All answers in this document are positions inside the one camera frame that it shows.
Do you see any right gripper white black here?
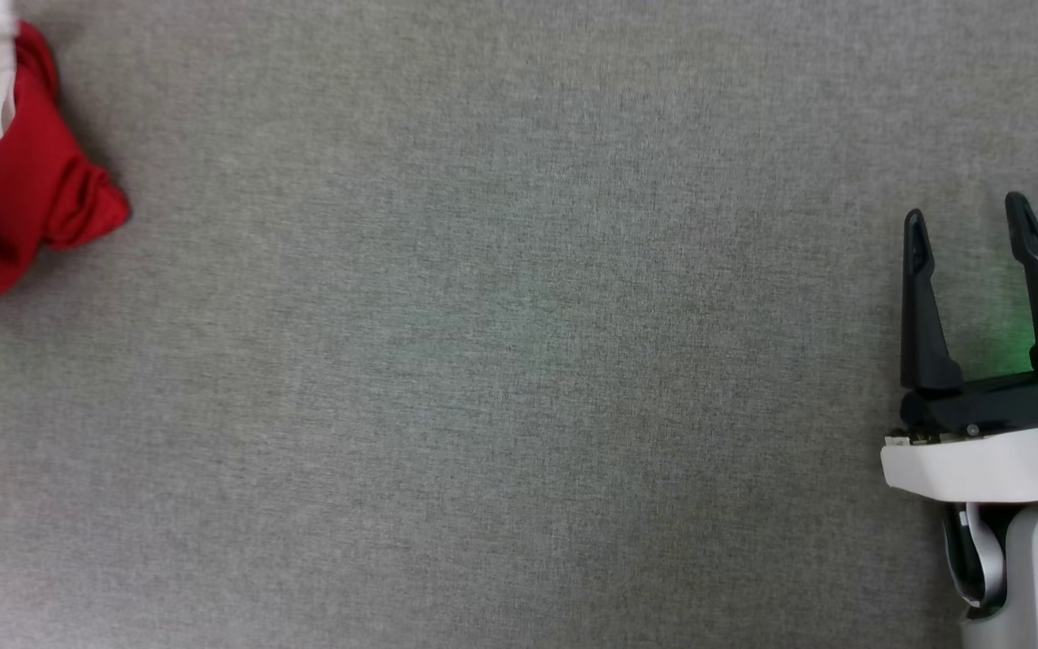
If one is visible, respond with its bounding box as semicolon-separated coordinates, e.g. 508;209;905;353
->
881;192;1038;503

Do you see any red and white sports garment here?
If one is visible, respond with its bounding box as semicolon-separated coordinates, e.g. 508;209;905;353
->
0;0;132;318

